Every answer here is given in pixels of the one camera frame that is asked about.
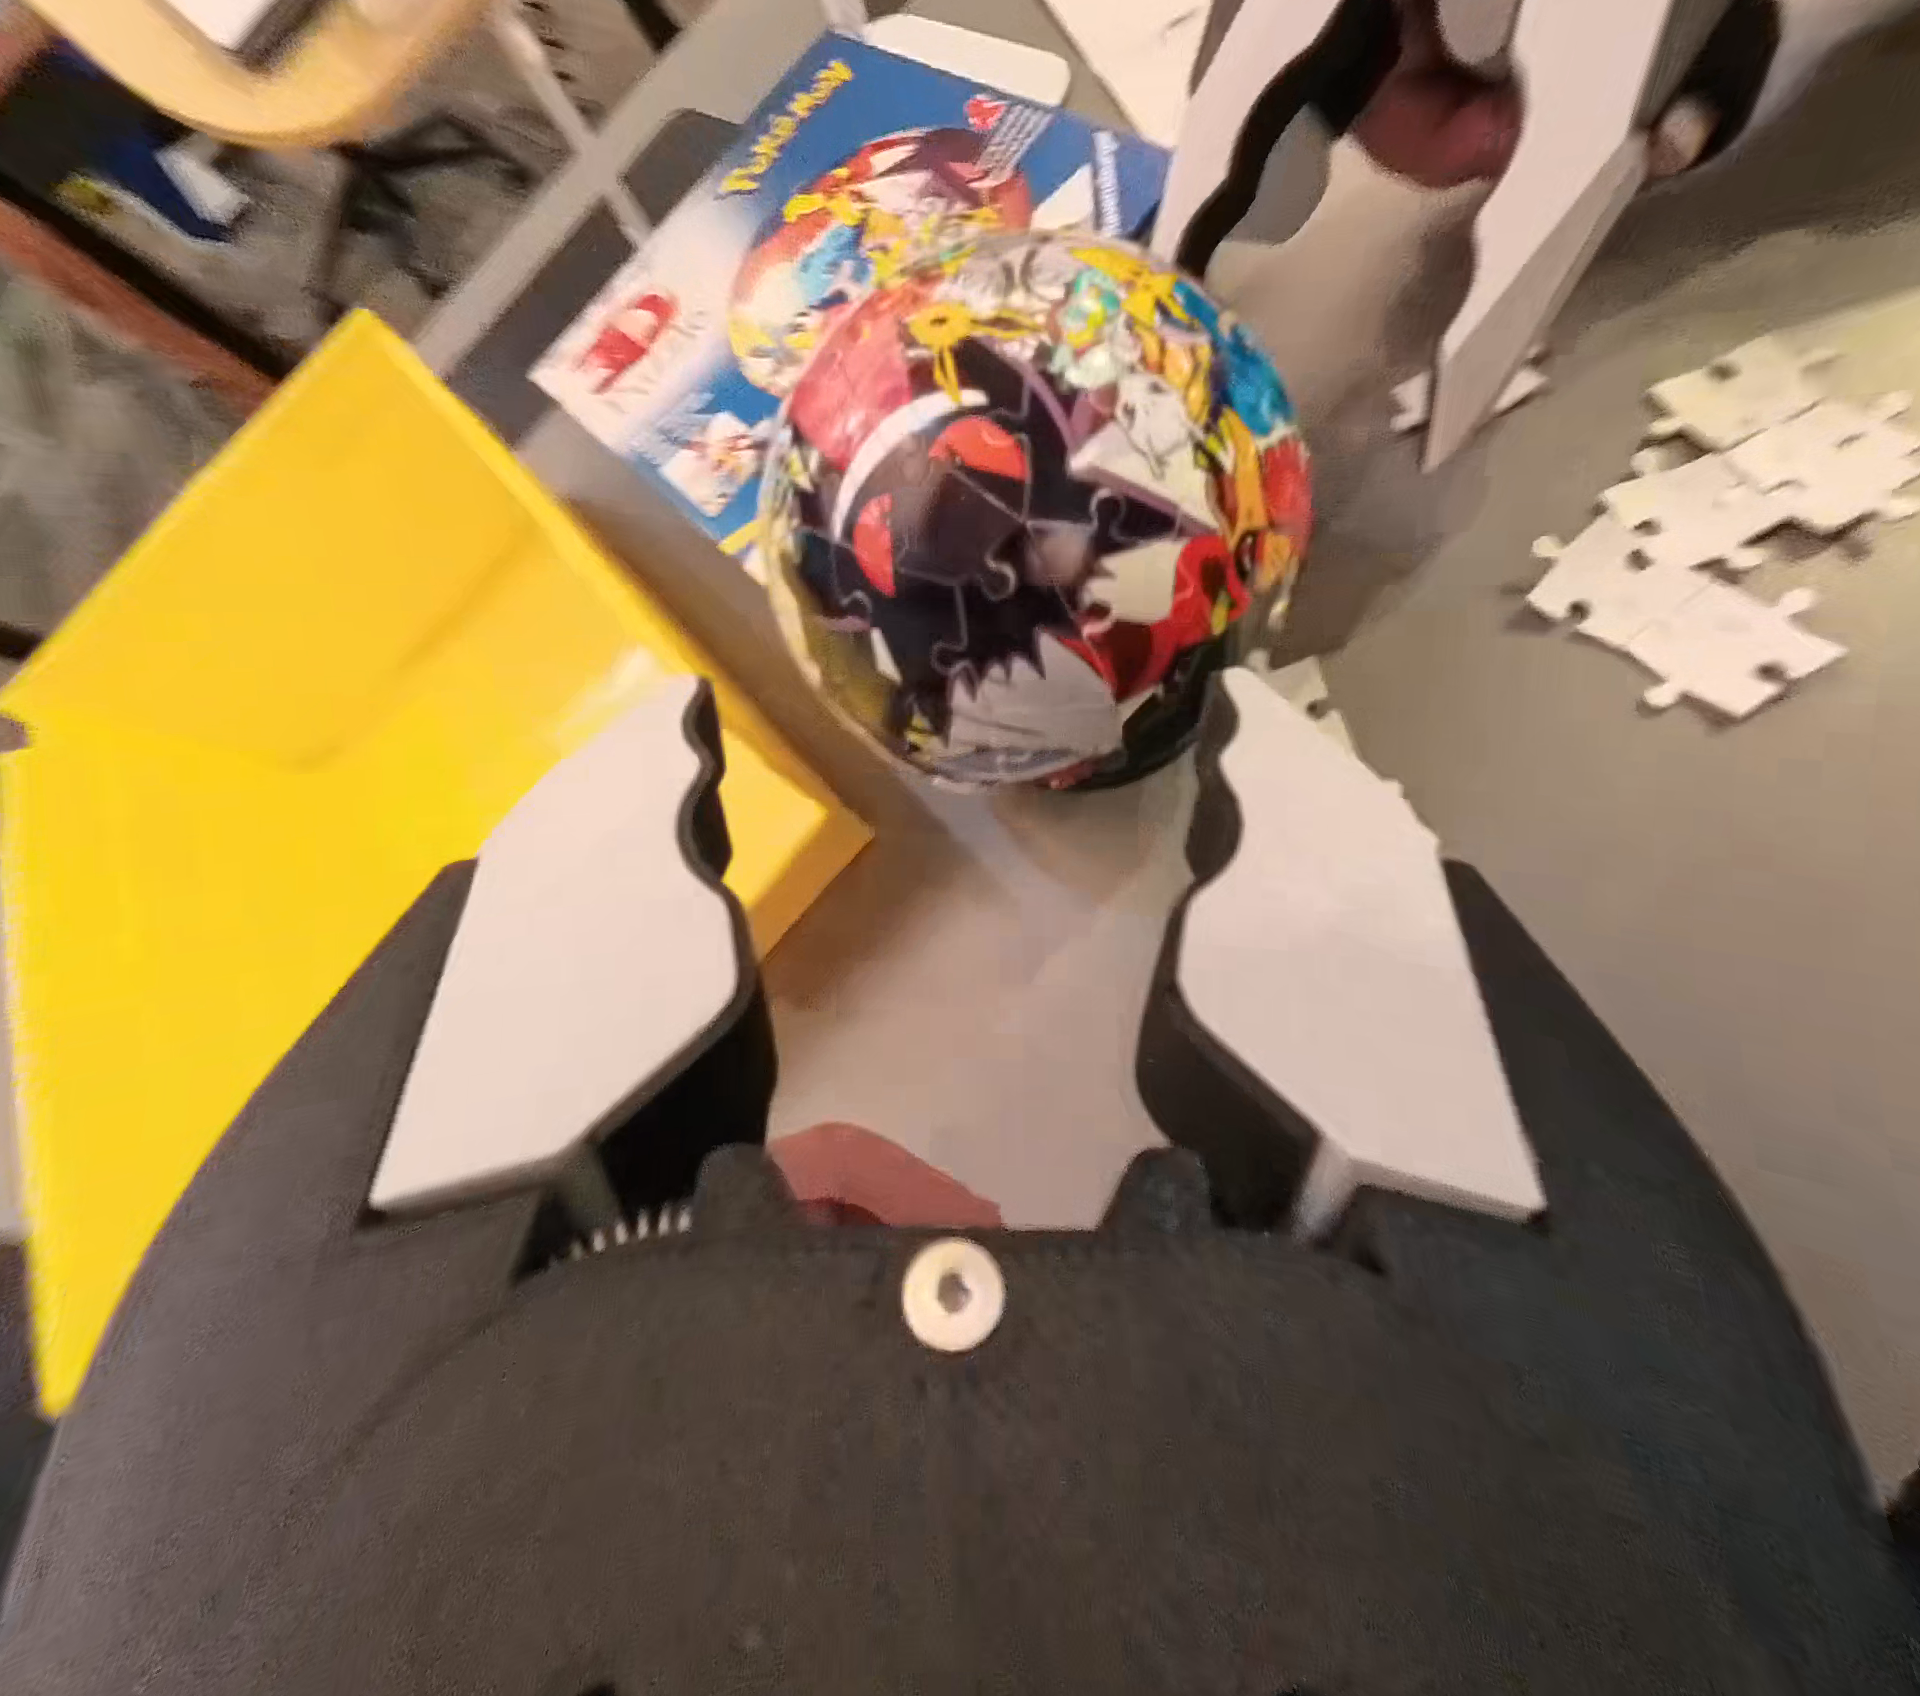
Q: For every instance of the white puzzle piece pair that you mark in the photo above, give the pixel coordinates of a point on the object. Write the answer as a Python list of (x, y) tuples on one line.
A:
[(1785, 435)]

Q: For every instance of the yellow plastic bin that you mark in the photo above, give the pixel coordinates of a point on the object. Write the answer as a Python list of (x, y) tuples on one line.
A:
[(224, 752)]

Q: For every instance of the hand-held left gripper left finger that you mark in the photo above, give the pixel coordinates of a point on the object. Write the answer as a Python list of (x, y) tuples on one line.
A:
[(557, 1006)]

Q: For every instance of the white puzzle piece cluster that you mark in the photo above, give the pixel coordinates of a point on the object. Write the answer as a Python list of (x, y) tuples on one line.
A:
[(1695, 616)]

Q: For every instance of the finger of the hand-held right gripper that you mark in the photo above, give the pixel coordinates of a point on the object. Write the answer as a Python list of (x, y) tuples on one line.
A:
[(1261, 61), (1589, 107)]

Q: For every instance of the colourful puzzle ball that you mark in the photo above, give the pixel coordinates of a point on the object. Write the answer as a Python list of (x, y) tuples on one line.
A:
[(1037, 512)]

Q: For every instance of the person's left hand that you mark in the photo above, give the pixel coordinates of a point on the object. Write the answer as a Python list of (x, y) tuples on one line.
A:
[(887, 1180)]

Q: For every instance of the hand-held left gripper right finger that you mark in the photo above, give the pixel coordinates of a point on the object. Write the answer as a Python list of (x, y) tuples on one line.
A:
[(1350, 976)]

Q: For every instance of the blue puzzle box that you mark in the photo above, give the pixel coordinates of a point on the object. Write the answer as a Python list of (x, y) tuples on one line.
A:
[(674, 272)]

